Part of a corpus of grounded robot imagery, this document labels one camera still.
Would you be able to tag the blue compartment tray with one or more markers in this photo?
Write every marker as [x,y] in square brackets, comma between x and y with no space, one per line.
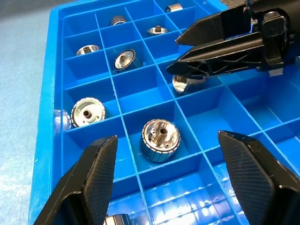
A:
[211,122]

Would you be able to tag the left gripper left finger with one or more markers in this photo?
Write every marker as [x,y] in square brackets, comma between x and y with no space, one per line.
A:
[93,187]

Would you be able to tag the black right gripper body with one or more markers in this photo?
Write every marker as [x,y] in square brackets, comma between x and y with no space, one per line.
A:
[274,28]

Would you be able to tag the perforated metal tray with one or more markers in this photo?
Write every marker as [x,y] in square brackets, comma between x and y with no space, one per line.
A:
[232,2]

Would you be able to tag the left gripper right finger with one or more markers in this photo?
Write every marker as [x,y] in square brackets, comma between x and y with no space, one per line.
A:
[253,182]

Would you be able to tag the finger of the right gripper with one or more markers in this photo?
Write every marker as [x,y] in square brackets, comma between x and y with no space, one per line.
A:
[211,28]
[222,56]

